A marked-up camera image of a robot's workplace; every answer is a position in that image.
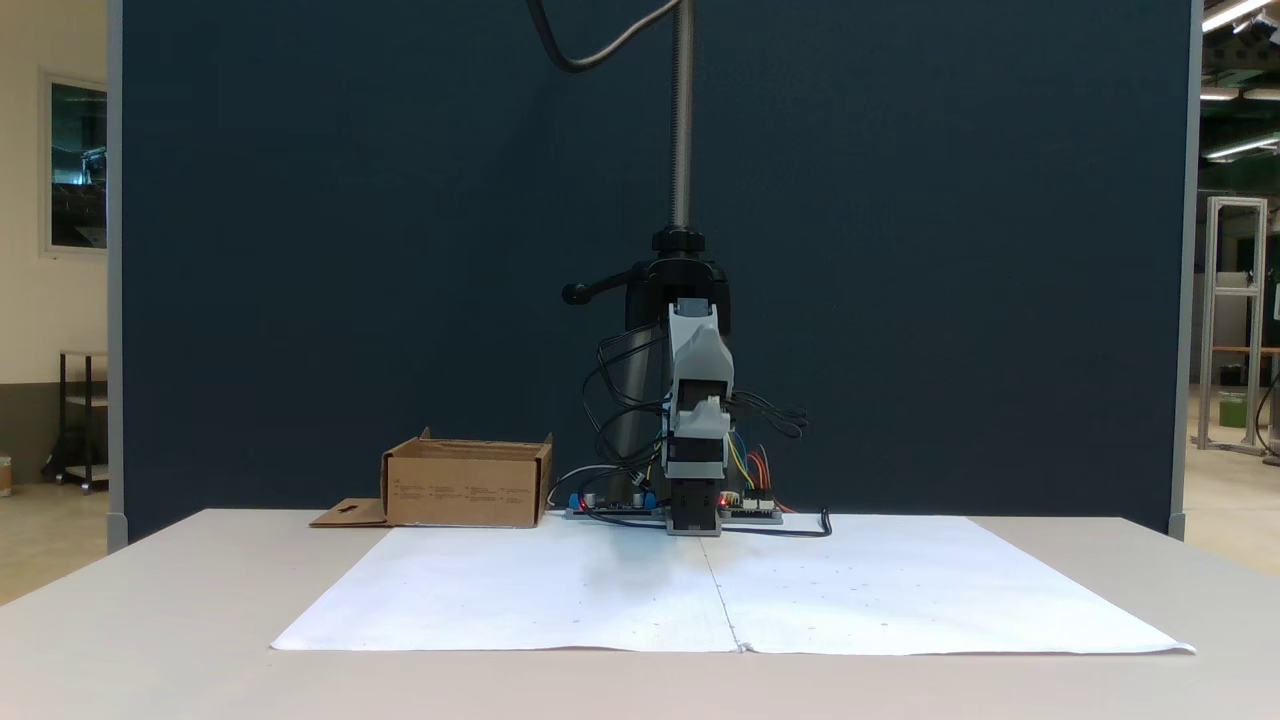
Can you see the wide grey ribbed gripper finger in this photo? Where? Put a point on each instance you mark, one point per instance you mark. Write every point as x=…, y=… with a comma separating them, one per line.
x=688, y=325

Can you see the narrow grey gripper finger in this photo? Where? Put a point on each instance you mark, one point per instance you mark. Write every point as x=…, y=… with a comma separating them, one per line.
x=716, y=325

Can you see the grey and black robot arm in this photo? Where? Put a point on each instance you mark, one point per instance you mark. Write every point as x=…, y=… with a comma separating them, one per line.
x=693, y=505

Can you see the green bin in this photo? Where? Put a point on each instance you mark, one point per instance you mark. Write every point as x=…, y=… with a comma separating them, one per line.
x=1234, y=412

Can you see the black pole clamp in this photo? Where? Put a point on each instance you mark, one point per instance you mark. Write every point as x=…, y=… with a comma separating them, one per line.
x=650, y=280

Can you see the circuit board with red LED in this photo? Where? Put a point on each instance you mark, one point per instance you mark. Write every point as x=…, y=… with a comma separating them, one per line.
x=760, y=515

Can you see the blue circuit board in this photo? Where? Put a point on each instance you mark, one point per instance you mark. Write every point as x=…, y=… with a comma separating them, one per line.
x=600, y=508

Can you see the threaded metal pole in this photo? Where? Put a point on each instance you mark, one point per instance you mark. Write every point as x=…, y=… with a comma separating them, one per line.
x=681, y=120

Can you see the brown cardboard box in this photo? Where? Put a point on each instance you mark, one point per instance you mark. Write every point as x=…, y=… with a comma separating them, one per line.
x=465, y=490

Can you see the large white paper sheet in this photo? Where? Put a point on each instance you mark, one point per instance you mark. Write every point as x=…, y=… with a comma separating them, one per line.
x=850, y=590

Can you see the dark blue partition panel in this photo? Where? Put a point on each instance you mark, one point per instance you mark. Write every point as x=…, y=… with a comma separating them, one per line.
x=300, y=250

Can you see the fluorescent ceiling light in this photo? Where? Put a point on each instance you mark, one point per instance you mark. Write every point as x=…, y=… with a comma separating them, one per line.
x=1235, y=12
x=1225, y=93
x=1240, y=148

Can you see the black shelf cart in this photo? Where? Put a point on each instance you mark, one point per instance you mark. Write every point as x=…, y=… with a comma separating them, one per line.
x=62, y=420

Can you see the aluminium profile frame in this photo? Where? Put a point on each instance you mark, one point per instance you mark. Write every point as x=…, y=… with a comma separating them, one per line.
x=1212, y=320

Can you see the framed wall window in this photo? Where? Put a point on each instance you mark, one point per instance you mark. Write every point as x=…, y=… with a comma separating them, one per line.
x=78, y=165

